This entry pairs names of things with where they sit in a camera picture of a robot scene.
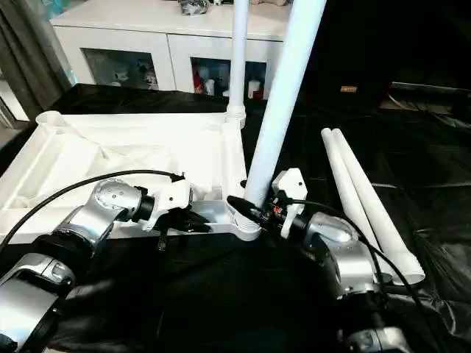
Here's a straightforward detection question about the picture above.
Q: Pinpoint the white plastic table leg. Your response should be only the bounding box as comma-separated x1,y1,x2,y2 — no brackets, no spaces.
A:
233,0,327,236
330,127,426,285
224,0,249,128
320,127,392,276

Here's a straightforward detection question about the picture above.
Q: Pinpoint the white plastic table top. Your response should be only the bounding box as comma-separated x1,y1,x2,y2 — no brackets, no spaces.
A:
0,109,263,243

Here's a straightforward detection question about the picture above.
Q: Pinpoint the black mat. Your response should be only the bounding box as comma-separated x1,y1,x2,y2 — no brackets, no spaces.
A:
0,82,471,353

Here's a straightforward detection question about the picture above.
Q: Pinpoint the black and white figurine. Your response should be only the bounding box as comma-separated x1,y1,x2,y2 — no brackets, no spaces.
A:
138,60,159,90

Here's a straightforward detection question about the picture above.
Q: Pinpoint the black cabinet with gold label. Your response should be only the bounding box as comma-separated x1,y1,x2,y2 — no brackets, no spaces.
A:
297,0,394,107

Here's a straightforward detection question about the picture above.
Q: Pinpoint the white display cabinet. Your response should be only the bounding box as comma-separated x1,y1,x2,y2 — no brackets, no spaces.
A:
51,0,295,102

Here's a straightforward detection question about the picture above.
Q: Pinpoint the dark low furniture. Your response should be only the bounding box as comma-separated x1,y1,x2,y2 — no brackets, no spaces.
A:
380,82,471,119

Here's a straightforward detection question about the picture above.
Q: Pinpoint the grey curtain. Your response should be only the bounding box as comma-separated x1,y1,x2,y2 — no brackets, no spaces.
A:
0,0,74,122

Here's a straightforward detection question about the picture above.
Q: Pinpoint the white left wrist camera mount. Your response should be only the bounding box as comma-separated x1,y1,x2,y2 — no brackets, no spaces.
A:
141,171,194,232

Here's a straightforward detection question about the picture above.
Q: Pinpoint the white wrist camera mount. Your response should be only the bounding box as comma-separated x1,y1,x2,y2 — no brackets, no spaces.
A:
272,168,308,240
141,171,194,232

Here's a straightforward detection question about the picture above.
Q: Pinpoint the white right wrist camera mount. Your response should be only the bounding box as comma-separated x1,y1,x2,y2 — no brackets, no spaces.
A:
272,168,308,240

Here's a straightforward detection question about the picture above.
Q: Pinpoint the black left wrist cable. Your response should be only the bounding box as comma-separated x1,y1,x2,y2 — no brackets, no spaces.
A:
0,169,185,254

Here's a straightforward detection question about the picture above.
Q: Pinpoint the grey door frame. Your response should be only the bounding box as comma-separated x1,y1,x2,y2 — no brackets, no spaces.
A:
0,79,29,123

